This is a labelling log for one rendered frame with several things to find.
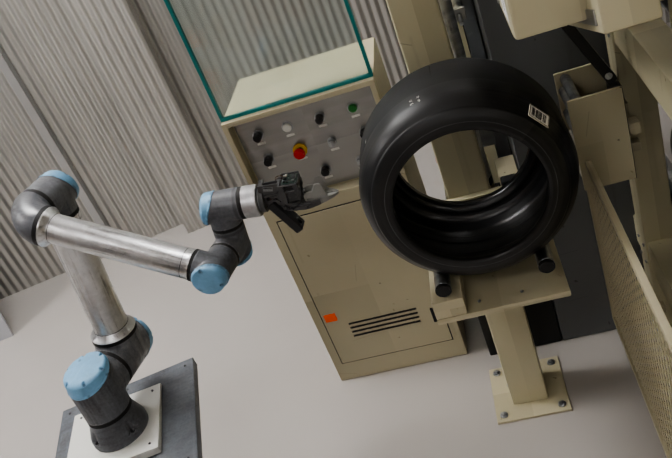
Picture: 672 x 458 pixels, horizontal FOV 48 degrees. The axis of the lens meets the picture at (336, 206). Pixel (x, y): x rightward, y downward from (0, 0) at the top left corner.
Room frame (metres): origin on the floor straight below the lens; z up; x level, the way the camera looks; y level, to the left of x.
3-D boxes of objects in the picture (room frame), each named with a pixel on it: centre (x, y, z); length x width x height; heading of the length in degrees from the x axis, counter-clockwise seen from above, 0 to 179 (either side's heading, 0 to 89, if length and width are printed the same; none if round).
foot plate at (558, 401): (2.01, -0.41, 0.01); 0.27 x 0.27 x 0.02; 76
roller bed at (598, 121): (1.88, -0.79, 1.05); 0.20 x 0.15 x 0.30; 166
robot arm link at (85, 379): (1.96, 0.91, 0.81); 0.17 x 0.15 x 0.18; 154
